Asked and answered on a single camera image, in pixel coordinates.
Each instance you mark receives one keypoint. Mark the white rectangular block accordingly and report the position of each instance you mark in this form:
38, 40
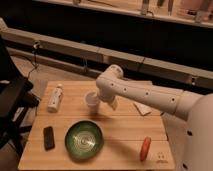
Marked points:
143, 109

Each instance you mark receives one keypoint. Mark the white plastic bottle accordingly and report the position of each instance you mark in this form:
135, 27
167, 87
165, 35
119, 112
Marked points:
55, 98

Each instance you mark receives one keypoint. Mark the black chair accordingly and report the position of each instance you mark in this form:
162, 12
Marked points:
15, 100

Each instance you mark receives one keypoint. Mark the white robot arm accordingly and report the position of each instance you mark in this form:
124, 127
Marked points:
194, 108

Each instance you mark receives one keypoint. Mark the orange carrot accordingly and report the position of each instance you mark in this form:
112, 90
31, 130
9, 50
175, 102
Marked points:
145, 148

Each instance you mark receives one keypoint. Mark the green ceramic bowl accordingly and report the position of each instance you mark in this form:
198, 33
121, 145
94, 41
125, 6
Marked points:
83, 140

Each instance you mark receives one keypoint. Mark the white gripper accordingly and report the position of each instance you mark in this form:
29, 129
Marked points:
113, 103

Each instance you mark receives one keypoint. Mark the black remote control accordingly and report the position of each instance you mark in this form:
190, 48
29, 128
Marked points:
49, 142

